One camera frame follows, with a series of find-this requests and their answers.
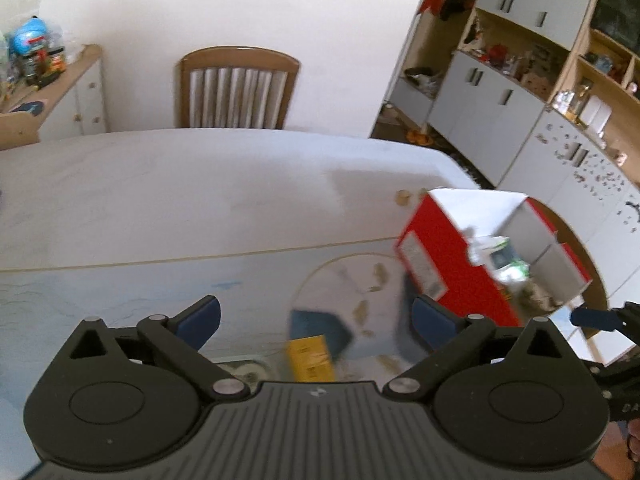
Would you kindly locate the white green plastic bag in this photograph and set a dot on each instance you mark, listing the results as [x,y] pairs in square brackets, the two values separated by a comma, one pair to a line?
[499,258]

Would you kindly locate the brown crinkled wrapper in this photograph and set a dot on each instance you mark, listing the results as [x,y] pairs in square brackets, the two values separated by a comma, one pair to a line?
[532,299]

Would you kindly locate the wooden white sideboard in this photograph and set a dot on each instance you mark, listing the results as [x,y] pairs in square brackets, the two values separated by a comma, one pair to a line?
[72,105]

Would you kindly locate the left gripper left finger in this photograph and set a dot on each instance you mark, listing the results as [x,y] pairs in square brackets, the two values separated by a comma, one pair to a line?
[176,342]

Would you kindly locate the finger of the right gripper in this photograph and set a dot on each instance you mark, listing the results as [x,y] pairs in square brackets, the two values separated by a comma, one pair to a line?
[607,320]

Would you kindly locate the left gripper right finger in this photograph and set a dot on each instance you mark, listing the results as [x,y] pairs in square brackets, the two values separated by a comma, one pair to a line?
[455,344]

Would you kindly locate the yellow small box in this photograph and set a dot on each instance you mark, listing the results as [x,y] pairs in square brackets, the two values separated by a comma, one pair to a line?
[310,360]

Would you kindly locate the blue round toy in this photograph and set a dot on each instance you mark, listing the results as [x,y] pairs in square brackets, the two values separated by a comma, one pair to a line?
[28,36]

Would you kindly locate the white wooden wall cabinet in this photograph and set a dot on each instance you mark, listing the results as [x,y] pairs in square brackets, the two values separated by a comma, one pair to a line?
[539,97]

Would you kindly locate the red white cardboard box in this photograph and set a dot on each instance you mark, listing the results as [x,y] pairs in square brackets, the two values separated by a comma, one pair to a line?
[433,248]

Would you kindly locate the wooden chair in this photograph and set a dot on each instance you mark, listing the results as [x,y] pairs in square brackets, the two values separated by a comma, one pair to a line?
[582,340]
[235,88]

